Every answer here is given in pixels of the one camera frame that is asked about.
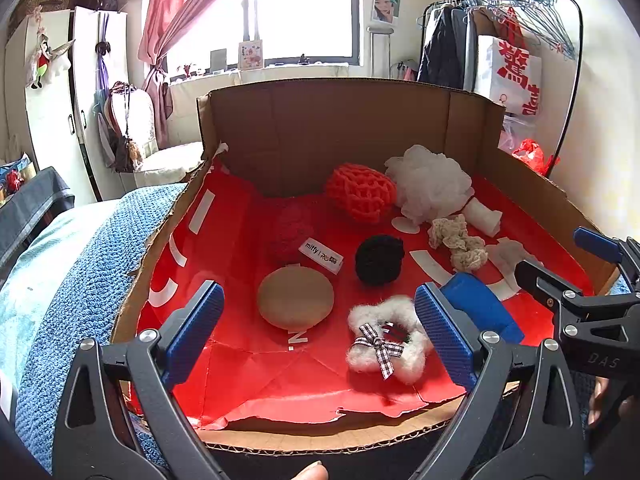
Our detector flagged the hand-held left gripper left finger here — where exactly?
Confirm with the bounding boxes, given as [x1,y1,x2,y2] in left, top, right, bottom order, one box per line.
[52,280,228,480]

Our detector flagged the floral greeting card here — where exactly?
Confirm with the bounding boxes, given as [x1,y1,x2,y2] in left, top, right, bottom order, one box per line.
[237,40,265,71]

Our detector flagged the brown shoulder bag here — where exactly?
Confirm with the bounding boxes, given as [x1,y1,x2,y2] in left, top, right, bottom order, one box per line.
[111,81,146,173]

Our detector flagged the beige round puff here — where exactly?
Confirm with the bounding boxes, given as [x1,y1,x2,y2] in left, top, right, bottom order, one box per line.
[257,266,335,331]

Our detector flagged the white mesh bath pouf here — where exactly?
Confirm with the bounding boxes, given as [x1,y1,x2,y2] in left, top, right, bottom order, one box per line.
[385,144,475,226]

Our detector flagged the person's right hand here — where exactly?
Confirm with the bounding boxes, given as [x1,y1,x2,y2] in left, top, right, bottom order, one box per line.
[589,377,640,430]

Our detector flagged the pink curtain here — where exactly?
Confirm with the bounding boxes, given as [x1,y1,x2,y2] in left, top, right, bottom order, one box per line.
[137,0,256,148]

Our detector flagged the brown cardboard box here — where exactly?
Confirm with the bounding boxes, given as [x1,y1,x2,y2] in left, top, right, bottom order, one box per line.
[110,77,621,453]

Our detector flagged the bunch of wire hangers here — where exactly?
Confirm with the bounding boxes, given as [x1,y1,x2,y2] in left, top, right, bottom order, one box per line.
[462,0,576,61]

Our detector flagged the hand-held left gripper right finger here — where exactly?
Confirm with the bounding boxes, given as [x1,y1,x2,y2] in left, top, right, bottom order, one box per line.
[414,282,586,480]

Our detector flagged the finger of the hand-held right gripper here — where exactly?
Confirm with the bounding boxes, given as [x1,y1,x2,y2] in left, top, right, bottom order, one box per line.
[515,259,640,350]
[574,227,640,291]

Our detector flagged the dark hanging clothes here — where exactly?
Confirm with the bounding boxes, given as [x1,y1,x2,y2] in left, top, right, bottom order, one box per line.
[417,5,478,92]

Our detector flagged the dark red fuzzy plush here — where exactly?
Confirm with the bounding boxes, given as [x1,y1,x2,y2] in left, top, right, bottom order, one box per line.
[267,199,346,276]

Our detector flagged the desk clutter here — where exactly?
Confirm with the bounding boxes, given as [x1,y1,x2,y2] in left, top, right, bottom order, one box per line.
[0,152,38,201]

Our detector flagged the red mesh bath sponge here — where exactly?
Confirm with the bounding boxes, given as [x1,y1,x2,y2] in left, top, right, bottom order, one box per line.
[325,162,398,225]

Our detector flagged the blue sponge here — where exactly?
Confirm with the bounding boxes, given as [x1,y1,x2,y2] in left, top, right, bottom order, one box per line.
[440,272,525,345]

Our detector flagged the dark blue desk cloth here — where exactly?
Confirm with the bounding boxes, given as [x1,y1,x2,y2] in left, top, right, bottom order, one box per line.
[0,166,76,266]

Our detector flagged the white metal stool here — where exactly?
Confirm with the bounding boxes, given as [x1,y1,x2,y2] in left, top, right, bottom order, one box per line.
[367,26,395,80]

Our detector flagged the white upholstered chair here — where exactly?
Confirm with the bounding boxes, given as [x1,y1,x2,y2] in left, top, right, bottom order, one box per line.
[100,85,205,188]

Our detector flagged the patterned storage box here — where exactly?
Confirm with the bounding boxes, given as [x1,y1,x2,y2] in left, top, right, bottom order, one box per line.
[10,0,76,26]

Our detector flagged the teal bed sheet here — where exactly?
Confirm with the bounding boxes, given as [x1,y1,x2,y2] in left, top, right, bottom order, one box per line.
[0,197,121,391]

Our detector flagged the white star plush with bow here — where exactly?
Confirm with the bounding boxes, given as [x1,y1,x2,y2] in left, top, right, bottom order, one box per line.
[347,295,433,386]

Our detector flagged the white wardrobe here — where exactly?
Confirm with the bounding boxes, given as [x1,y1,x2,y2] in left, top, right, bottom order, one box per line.
[5,6,138,206]

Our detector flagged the red plastic bag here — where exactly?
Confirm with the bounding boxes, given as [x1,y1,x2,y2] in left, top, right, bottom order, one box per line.
[512,139,561,177]

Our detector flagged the white tissue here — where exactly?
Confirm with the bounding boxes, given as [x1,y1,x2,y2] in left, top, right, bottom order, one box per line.
[487,237,543,281]

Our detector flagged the white paper bag red print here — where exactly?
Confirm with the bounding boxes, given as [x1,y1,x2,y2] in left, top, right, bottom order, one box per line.
[474,35,542,117]

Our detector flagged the purple hanging strap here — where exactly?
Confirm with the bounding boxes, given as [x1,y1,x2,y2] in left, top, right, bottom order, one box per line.
[92,12,113,111]

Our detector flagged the white cloth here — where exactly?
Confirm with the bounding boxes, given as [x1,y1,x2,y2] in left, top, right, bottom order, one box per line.
[462,197,503,237]

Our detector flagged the cream crochet cloth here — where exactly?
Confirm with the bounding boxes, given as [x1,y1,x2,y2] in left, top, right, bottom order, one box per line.
[427,214,488,272]

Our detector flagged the hanging plush toy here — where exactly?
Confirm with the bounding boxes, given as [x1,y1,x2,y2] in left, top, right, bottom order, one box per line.
[25,32,76,90]

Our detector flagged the black knitted ball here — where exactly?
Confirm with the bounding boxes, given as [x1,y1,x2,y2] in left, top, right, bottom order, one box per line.
[355,234,406,287]

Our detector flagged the wall poster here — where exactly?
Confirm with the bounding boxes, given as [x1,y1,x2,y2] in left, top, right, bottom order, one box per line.
[371,0,402,26]

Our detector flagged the window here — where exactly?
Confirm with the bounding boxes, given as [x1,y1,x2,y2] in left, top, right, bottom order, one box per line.
[167,0,362,73]

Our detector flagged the black clothes rack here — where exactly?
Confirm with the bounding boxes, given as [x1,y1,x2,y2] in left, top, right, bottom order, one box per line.
[417,0,584,179]

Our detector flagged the person's left hand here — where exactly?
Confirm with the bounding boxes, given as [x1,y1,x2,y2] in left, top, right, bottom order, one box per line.
[292,461,328,480]

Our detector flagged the blue towel blanket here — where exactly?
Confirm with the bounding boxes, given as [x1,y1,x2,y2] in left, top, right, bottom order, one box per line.
[15,182,188,471]

